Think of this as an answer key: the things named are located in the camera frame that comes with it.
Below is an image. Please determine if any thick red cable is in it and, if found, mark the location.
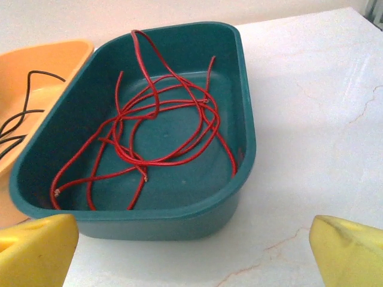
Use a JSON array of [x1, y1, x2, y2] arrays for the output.
[[50, 29, 221, 210]]

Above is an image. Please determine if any orange plastic bin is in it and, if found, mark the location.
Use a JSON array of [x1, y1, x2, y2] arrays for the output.
[[0, 39, 95, 230]]

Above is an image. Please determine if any thick black cable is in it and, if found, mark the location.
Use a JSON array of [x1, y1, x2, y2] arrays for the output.
[[0, 70, 66, 136]]

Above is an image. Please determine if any teal plastic bin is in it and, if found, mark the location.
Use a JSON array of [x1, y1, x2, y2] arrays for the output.
[[8, 20, 257, 242]]

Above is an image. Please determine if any thin red cable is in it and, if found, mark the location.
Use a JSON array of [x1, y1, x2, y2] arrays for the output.
[[113, 29, 239, 180]]

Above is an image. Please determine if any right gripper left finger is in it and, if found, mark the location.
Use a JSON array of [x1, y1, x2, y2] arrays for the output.
[[0, 213, 80, 287]]

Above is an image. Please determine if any thin black cable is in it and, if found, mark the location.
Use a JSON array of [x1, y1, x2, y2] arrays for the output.
[[0, 134, 28, 160]]

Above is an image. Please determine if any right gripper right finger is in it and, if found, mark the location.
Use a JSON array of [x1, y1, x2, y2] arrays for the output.
[[309, 215, 383, 287]]

